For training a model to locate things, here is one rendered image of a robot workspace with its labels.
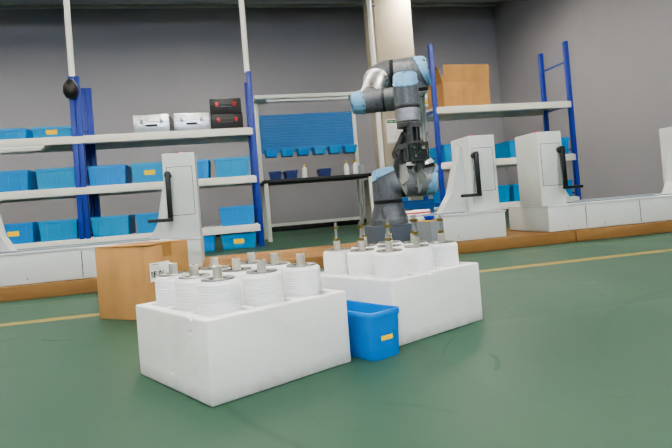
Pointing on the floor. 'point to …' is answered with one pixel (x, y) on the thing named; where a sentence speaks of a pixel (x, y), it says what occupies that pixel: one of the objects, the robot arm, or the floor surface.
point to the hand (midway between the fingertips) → (411, 189)
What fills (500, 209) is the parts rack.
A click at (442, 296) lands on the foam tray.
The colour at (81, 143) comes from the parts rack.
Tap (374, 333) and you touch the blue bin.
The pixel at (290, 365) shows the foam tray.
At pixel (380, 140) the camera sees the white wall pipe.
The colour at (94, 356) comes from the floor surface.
